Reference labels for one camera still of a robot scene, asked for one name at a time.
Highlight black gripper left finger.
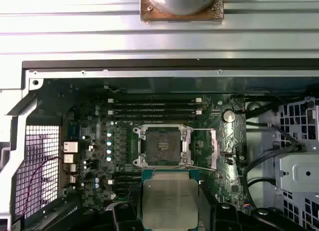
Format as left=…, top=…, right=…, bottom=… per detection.
left=82, top=203, right=145, bottom=231

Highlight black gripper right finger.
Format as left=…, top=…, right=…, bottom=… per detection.
left=198, top=181, right=300, bottom=231

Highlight silver green CPU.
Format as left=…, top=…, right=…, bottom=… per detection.
left=141, top=168, right=200, bottom=230

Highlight wire locking lever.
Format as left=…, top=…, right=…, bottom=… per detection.
left=133, top=159, right=194, bottom=168

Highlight metal socket cover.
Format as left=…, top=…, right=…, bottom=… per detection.
left=182, top=127, right=221, bottom=171

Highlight RAM slot black clips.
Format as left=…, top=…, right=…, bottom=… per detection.
left=109, top=104, right=203, bottom=110
left=109, top=115, right=200, bottom=122
left=113, top=171, right=143, bottom=179
left=113, top=186, right=143, bottom=193

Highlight CPU socket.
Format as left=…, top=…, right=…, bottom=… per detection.
left=133, top=124, right=195, bottom=167

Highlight silver foil tape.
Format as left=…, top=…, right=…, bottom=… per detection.
left=220, top=113, right=247, bottom=167

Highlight blue port connector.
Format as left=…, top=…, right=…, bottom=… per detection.
left=70, top=121, right=83, bottom=140

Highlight round coin battery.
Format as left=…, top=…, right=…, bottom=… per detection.
left=222, top=109, right=236, bottom=123

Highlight perforated metal disk bay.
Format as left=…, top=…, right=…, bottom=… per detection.
left=273, top=95, right=319, bottom=231

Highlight green motherboard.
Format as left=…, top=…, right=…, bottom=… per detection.
left=62, top=90, right=248, bottom=218

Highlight black silver PC case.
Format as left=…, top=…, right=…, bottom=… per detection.
left=0, top=59, right=319, bottom=231

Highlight thick black wire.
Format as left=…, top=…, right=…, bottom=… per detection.
left=245, top=177, right=277, bottom=211
left=244, top=145, right=304, bottom=184

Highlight thin red black wire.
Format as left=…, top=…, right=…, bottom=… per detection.
left=21, top=155, right=62, bottom=216

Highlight brown square base plate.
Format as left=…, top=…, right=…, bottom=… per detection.
left=139, top=0, right=224, bottom=24

